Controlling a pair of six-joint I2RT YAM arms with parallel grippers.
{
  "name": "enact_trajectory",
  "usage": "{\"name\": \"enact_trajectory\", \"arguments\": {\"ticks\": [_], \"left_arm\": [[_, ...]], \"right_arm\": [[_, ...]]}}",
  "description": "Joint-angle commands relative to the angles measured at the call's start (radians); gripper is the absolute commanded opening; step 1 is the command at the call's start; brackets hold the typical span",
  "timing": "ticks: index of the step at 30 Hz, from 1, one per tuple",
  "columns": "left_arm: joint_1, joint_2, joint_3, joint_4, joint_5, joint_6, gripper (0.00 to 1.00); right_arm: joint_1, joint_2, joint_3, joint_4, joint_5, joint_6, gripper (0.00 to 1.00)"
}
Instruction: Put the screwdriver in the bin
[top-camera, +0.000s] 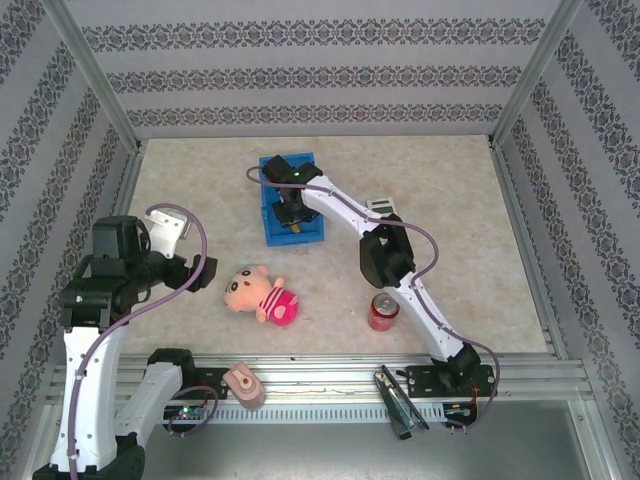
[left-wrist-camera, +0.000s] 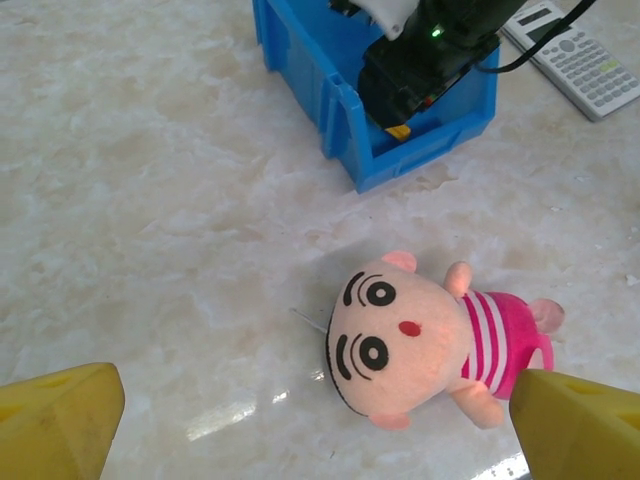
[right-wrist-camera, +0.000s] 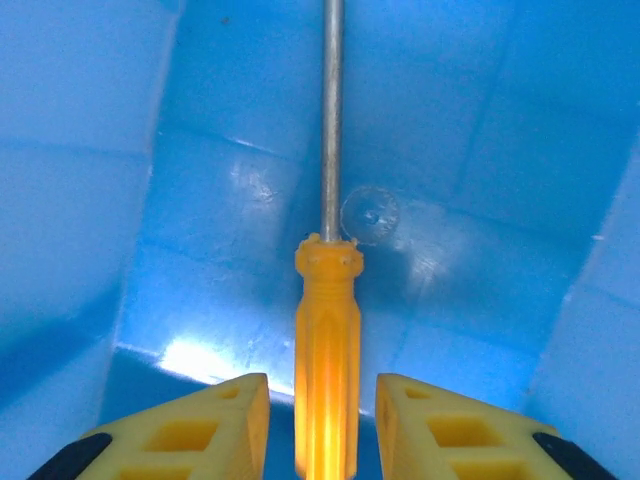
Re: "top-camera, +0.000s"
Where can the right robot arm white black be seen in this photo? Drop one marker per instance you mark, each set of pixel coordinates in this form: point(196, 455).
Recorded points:
point(395, 260)

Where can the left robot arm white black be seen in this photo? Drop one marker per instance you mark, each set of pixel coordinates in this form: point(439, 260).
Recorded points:
point(90, 380)

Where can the blue plastic bin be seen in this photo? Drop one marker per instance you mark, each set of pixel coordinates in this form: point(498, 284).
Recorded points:
point(300, 237)

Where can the pink plush doll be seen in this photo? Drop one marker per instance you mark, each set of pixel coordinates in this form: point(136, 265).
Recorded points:
point(262, 297)

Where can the small white green box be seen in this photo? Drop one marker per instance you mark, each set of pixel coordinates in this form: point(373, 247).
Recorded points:
point(381, 205)

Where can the pink plastic dispenser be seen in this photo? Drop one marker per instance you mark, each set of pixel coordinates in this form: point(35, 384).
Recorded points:
point(244, 385)

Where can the red soda can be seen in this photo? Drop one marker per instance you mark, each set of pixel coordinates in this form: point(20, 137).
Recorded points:
point(383, 313)

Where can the green circuit board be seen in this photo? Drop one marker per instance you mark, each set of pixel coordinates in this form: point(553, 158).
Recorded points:
point(185, 414)

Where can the black stapler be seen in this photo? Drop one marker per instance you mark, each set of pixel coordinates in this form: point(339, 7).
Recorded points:
point(400, 405)

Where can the small black circuit board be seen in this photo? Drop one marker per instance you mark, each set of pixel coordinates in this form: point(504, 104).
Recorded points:
point(457, 409)

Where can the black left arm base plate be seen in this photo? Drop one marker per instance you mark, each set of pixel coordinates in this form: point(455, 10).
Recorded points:
point(210, 380)

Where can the aluminium side rail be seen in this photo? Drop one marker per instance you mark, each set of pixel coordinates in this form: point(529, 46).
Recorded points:
point(131, 175)
point(530, 250)

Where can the aluminium front rail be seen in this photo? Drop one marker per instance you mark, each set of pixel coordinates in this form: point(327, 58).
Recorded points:
point(325, 372)

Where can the aluminium frame post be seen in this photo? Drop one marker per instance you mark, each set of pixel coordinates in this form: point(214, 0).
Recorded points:
point(537, 70)
point(95, 75)

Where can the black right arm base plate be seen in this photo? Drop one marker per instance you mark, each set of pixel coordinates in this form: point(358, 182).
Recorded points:
point(425, 382)

